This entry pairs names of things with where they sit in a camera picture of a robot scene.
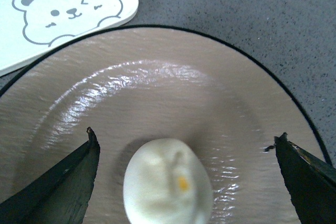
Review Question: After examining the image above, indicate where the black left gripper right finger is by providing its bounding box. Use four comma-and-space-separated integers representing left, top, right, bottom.
265, 133, 335, 223

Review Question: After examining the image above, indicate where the white steamed bun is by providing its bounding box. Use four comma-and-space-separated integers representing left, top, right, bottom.
123, 138, 213, 223

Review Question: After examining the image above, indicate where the cream bear print tray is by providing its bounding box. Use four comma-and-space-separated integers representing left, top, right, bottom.
1, 0, 139, 75

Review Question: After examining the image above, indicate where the beige plate with black rim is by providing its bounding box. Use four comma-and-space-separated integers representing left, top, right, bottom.
1, 27, 323, 223

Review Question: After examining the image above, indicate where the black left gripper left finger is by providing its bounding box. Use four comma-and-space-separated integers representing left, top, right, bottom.
1, 127, 100, 223

